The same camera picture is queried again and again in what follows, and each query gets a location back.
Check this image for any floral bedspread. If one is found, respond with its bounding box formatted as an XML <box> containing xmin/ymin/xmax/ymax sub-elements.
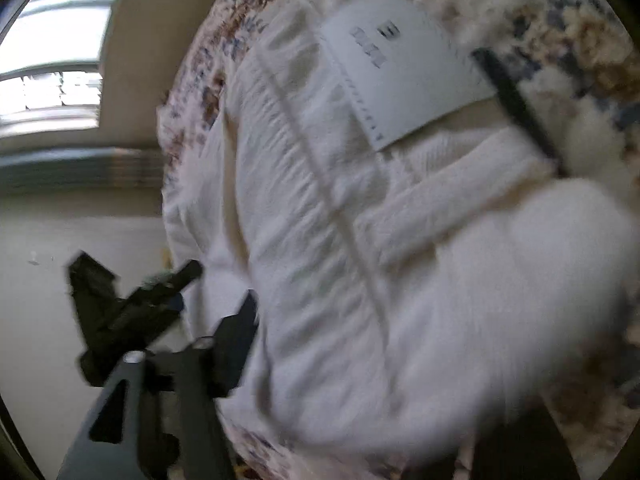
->
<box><xmin>156</xmin><ymin>0</ymin><xmax>640</xmax><ymax>480</ymax></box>

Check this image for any radiator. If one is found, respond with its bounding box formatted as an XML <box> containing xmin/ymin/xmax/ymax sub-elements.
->
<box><xmin>0</xmin><ymin>146</ymin><xmax>167</xmax><ymax>193</ymax></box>

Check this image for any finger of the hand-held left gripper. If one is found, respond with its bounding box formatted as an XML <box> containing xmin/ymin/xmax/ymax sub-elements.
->
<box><xmin>66</xmin><ymin>252</ymin><xmax>120</xmax><ymax>348</ymax></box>
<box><xmin>120</xmin><ymin>259</ymin><xmax>205</xmax><ymax>313</ymax></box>

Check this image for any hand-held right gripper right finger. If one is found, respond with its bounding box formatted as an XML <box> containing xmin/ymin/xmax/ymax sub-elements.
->
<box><xmin>470</xmin><ymin>405</ymin><xmax>581</xmax><ymax>480</ymax></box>

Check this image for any window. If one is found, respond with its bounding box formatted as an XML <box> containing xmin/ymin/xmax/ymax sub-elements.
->
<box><xmin>0</xmin><ymin>0</ymin><xmax>135</xmax><ymax>137</ymax></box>

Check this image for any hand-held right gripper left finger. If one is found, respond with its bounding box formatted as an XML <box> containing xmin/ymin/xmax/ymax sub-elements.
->
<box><xmin>56</xmin><ymin>290</ymin><xmax>259</xmax><ymax>480</ymax></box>

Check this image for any black pen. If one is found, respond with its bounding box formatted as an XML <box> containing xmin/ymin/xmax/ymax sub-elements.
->
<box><xmin>471</xmin><ymin>47</ymin><xmax>569</xmax><ymax>177</ymax></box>

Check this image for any white paper sheet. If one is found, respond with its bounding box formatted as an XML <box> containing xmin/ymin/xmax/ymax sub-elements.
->
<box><xmin>320</xmin><ymin>0</ymin><xmax>507</xmax><ymax>152</ymax></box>

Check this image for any white towel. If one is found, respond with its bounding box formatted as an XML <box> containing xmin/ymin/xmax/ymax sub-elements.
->
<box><xmin>162</xmin><ymin>0</ymin><xmax>640</xmax><ymax>466</ymax></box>

